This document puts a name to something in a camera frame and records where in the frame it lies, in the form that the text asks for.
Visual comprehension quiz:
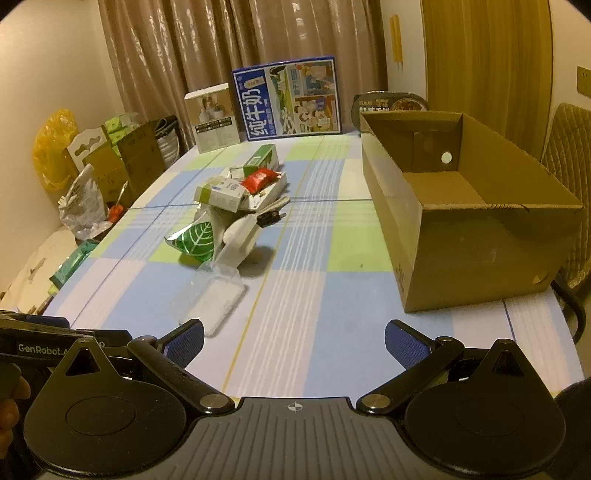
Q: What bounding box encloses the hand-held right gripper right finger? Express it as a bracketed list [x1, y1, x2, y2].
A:
[355, 318, 539, 416]

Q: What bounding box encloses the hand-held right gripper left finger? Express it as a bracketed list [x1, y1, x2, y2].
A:
[55, 318, 235, 416]

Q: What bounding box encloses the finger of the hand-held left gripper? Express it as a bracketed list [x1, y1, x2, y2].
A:
[69, 329, 133, 354]
[0, 310, 71, 330]

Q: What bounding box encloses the clear plastic case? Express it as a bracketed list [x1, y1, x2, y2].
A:
[178, 265, 247, 337]

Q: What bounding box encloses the leaf print foil packet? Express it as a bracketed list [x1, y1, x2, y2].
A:
[165, 220, 218, 263]

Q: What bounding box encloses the cardboard box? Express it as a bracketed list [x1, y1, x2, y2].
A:
[359, 110, 583, 315]

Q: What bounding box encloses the white green medicine box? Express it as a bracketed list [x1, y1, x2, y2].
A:
[194, 180, 247, 213]

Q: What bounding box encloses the red snack packet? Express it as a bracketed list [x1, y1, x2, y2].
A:
[242, 170, 278, 193]

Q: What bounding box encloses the green long box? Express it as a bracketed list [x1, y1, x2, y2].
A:
[242, 144, 279, 171]

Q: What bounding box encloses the person's left hand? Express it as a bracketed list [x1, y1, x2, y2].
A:
[0, 375, 31, 455]

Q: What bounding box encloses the green packet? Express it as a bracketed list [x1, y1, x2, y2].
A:
[50, 240, 100, 289]

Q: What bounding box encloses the white crumpled plastic bag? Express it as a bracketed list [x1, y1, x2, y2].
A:
[58, 166, 114, 241]

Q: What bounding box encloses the brown cardboard carton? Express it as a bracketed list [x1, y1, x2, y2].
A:
[83, 150, 130, 204]
[115, 121, 164, 195]

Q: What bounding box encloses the yellow plastic bag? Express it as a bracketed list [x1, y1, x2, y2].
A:
[34, 108, 79, 192]

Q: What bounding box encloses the striped shopping bag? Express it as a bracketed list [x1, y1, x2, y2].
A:
[154, 117, 181, 167]

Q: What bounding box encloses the light green carton pack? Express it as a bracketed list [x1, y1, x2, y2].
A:
[102, 112, 139, 146]

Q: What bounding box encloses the white photo print box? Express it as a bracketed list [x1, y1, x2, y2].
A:
[185, 83, 241, 154]

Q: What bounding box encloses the black instant meal bowl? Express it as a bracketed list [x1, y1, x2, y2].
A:
[352, 91, 431, 136]

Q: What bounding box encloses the quilted cover chair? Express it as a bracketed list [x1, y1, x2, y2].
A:
[540, 102, 591, 287]

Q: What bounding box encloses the blue milk carton case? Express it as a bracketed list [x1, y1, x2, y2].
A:
[231, 55, 343, 142]

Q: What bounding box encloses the wooden door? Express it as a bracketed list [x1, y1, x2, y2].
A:
[420, 0, 555, 153]

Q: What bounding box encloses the brown curtain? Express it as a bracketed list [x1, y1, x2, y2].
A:
[97, 0, 389, 153]

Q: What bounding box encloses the yellow wall strip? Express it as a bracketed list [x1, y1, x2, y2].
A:
[389, 14, 403, 70]

